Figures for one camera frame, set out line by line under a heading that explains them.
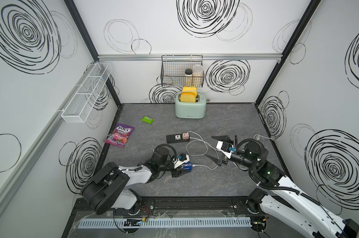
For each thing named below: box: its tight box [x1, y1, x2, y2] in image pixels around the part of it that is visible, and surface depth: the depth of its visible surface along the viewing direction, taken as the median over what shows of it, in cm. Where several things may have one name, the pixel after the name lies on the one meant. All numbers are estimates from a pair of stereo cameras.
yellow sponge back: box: [181, 86, 198, 101], surface depth 104 cm
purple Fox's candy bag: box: [104, 122, 135, 148], surface depth 100 cm
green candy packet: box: [140, 115, 155, 125], surface depth 111 cm
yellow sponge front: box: [179, 92, 196, 103], surface depth 101 cm
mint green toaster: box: [174, 93, 207, 119], surface depth 104 cm
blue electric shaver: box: [182, 161, 193, 172], surface depth 80 cm
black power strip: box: [166, 133, 190, 144], surface depth 100 cm
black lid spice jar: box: [184, 68, 193, 88], surface depth 87 cm
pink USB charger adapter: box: [181, 132, 190, 140], surface depth 96 cm
